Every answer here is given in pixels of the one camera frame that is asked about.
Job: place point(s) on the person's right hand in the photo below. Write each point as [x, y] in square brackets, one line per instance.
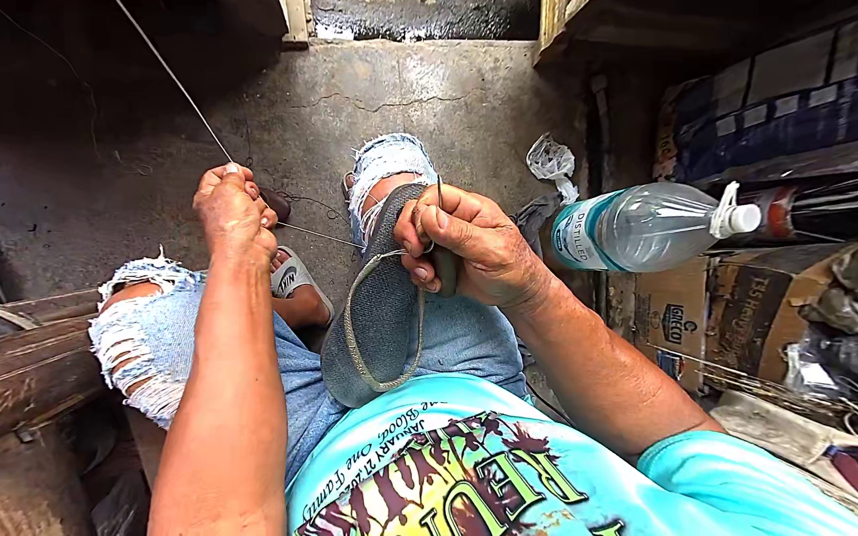
[488, 249]

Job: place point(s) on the person's left hand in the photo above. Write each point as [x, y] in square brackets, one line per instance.
[234, 212]

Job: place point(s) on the person's left fingers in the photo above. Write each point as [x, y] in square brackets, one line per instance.
[252, 187]

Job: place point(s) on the person's right fingers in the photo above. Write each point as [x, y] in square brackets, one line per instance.
[407, 228]

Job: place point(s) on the person's right thumb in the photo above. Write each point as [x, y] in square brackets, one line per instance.
[453, 229]

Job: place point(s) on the grey shoe sole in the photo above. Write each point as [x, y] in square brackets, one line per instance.
[380, 320]

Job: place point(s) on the thin white thread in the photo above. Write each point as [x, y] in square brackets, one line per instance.
[183, 91]

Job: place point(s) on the person's right forearm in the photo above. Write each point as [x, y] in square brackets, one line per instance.
[608, 365]

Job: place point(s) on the person's left forearm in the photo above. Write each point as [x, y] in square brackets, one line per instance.
[232, 372]

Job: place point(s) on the dark brown rounded object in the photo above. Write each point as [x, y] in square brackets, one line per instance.
[275, 204]

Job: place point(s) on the person's legs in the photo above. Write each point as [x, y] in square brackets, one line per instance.
[466, 342]

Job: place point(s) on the crumpled clear plastic bag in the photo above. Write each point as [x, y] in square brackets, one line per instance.
[550, 159]

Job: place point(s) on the large clear plastic bottle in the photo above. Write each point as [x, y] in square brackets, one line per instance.
[645, 227]

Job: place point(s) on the brown cardboard box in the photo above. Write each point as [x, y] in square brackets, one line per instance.
[656, 294]

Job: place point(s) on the person's body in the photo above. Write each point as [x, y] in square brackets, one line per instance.
[548, 476]

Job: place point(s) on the wooden log bench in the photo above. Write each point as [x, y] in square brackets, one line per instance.
[19, 372]

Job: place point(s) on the dark printed cardboard box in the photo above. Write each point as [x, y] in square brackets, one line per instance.
[749, 313]

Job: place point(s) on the dark bottle with red label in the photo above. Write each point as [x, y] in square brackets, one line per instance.
[779, 213]

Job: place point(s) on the blue and white printed package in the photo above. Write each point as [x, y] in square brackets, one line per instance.
[771, 97]

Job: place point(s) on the dirty white tray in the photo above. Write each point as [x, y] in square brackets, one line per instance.
[779, 428]

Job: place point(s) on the pile of old grey soles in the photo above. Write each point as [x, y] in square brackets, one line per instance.
[850, 287]

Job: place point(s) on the dark red oval object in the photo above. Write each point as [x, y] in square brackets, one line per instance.
[848, 469]

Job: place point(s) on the wooden door frame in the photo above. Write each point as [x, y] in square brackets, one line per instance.
[550, 28]

